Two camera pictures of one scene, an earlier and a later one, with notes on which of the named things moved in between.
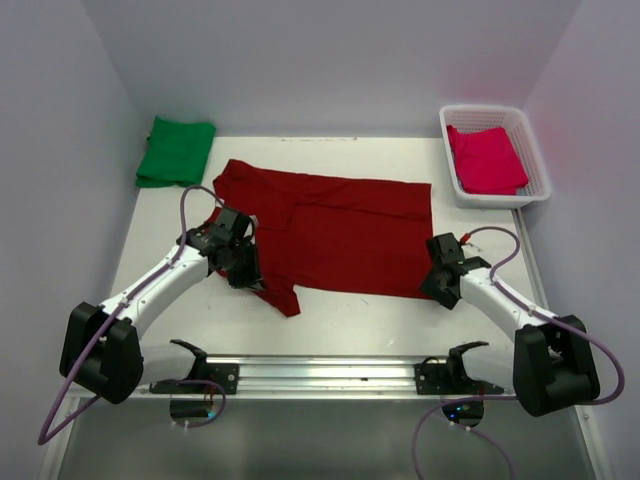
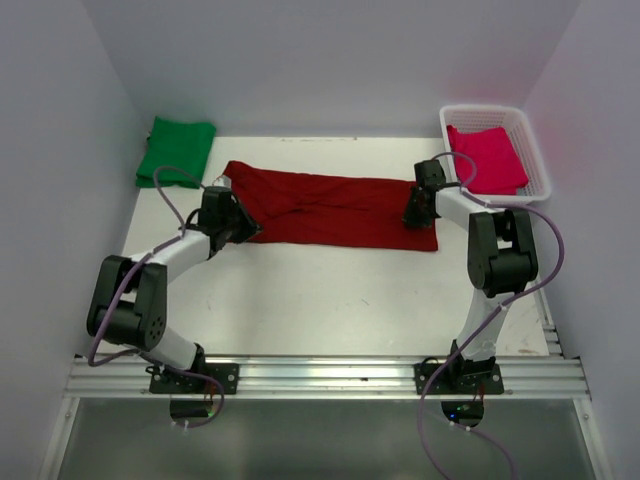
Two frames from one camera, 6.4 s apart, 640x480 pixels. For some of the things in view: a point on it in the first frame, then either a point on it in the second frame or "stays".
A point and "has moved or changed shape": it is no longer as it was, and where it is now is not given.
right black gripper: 447,300 to 412,220
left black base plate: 225,373 stays
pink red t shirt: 487,163 stays
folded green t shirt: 176,153 stays
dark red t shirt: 353,237 has moved or changed shape
